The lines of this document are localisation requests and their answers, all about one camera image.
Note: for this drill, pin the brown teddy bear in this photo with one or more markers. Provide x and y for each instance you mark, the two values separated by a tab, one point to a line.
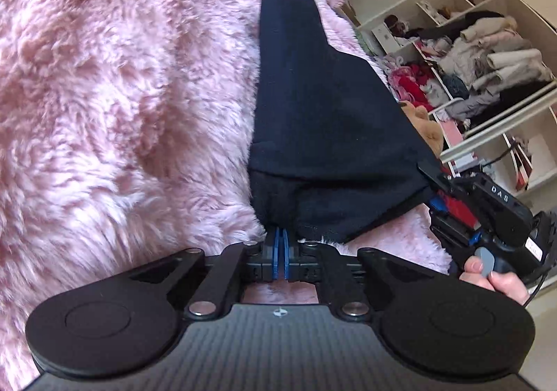
429	130

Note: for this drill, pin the fluffy pink blanket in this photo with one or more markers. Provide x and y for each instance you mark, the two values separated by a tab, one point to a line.
125	129

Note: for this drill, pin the white open wardrobe shelf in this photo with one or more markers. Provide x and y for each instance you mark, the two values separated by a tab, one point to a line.
486	72

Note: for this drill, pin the black pants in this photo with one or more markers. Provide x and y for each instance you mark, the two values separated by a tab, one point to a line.
333	155

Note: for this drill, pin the person's right hand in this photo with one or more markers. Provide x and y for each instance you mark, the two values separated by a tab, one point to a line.
507	284

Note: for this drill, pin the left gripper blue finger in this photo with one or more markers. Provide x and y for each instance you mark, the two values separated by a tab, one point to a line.
270	254
290	253

